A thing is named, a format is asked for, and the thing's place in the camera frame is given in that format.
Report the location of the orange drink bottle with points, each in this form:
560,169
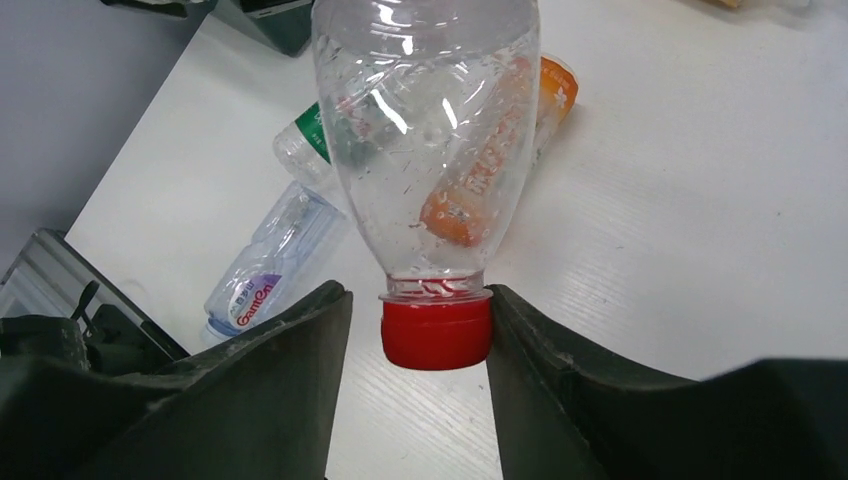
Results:
469,198

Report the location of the purple label Ganten bottle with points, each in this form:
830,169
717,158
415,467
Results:
293,242

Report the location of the clear bottle red white label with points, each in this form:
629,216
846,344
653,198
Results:
402,87

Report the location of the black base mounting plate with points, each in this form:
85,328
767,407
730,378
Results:
54,303

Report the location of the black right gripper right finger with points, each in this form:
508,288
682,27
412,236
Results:
566,407

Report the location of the green cap water bottle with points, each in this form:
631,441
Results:
302,150

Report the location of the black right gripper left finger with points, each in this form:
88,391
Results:
258,406

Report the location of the dark green plastic bin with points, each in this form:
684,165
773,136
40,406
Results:
282,25

